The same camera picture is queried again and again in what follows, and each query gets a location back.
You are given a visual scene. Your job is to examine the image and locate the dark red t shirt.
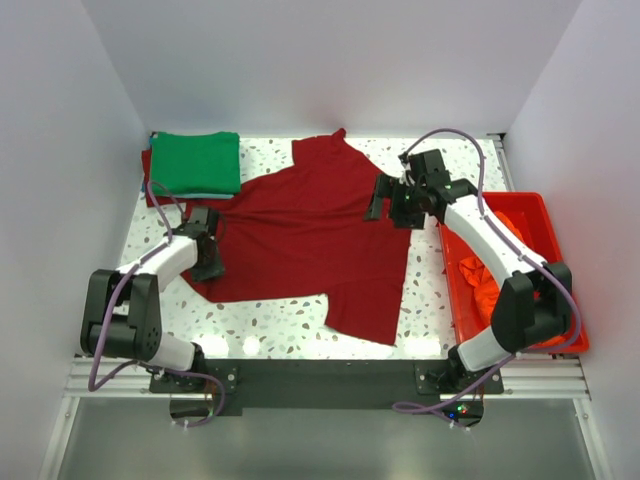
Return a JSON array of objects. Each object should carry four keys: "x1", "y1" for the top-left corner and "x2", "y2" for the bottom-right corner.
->
[
  {"x1": 139, "y1": 147, "x2": 187, "y2": 208},
  {"x1": 183, "y1": 129, "x2": 411, "y2": 345}
]

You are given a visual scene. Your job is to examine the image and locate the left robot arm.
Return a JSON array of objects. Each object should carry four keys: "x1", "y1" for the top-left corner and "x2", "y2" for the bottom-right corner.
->
[{"x1": 80, "y1": 207, "x2": 226, "y2": 392}]

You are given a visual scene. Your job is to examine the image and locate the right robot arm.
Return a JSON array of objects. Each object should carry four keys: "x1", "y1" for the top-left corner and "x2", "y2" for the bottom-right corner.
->
[{"x1": 364, "y1": 150, "x2": 575, "y2": 387}]

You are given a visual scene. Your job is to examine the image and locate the folded dark red t shirt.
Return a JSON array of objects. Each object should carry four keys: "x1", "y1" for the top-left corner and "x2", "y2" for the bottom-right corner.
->
[{"x1": 139, "y1": 147, "x2": 187, "y2": 208}]

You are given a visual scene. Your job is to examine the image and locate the folded green t shirt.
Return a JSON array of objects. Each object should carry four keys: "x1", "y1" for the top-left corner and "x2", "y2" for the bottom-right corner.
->
[{"x1": 148, "y1": 131, "x2": 242, "y2": 198}]

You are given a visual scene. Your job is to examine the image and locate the red plastic bin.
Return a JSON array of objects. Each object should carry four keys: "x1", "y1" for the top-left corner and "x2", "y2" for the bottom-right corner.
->
[{"x1": 435, "y1": 191, "x2": 591, "y2": 354}]

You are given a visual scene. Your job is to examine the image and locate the crumpled orange t shirt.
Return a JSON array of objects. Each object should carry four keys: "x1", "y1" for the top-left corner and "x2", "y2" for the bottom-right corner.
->
[{"x1": 458, "y1": 211, "x2": 569, "y2": 348}]

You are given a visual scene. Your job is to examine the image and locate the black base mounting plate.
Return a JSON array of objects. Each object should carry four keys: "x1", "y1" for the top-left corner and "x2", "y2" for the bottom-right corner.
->
[{"x1": 147, "y1": 359, "x2": 504, "y2": 420}]

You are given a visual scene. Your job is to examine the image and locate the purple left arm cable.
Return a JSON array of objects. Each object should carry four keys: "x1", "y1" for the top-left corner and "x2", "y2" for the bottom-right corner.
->
[{"x1": 87, "y1": 179, "x2": 229, "y2": 427}]

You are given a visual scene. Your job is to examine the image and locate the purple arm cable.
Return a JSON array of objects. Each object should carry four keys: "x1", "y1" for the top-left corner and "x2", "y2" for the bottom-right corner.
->
[
  {"x1": 392, "y1": 127, "x2": 584, "y2": 417},
  {"x1": 87, "y1": 179, "x2": 229, "y2": 427}
]

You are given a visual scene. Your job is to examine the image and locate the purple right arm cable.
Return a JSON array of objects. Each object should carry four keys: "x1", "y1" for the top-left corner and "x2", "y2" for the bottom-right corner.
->
[{"x1": 392, "y1": 127, "x2": 584, "y2": 417}]

